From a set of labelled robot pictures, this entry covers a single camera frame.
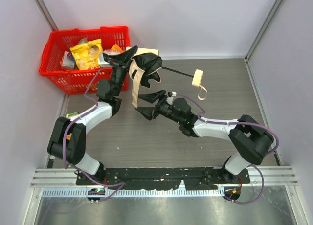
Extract beige and black umbrella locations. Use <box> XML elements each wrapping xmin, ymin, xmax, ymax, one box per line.
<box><xmin>126</xmin><ymin>46</ymin><xmax>208</xmax><ymax>108</ymax></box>

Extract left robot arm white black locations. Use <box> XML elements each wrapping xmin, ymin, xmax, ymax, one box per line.
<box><xmin>47</xmin><ymin>46</ymin><xmax>138</xmax><ymax>182</ymax></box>

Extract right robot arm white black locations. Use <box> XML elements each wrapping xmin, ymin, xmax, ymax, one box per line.
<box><xmin>136</xmin><ymin>90</ymin><xmax>277</xmax><ymax>182</ymax></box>

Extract orange snack packet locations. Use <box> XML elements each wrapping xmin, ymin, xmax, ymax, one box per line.
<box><xmin>110</xmin><ymin>44</ymin><xmax>124</xmax><ymax>54</ymax></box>

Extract yellow chips bag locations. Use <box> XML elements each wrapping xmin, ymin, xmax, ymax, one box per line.
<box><xmin>70</xmin><ymin>39</ymin><xmax>103</xmax><ymax>71</ymax></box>

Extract red plastic shopping basket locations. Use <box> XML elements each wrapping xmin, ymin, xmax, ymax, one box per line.
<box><xmin>39</xmin><ymin>26</ymin><xmax>131</xmax><ymax>95</ymax></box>

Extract grey small box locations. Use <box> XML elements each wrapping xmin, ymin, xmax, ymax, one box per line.
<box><xmin>60</xmin><ymin>51</ymin><xmax>75</xmax><ymax>70</ymax></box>

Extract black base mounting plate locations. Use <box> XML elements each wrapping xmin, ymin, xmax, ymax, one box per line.
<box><xmin>91</xmin><ymin>167</ymin><xmax>250</xmax><ymax>191</ymax></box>

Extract orange juice carton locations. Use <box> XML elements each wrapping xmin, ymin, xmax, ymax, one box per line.
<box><xmin>65</xmin><ymin>112</ymin><xmax>79</xmax><ymax>119</ymax></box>

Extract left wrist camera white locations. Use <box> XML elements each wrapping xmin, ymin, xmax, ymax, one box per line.
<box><xmin>98</xmin><ymin>53</ymin><xmax>110</xmax><ymax>67</ymax></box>

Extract white slotted cable duct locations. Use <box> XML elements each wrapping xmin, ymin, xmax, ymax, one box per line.
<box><xmin>42</xmin><ymin>187</ymin><xmax>224</xmax><ymax>198</ymax></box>

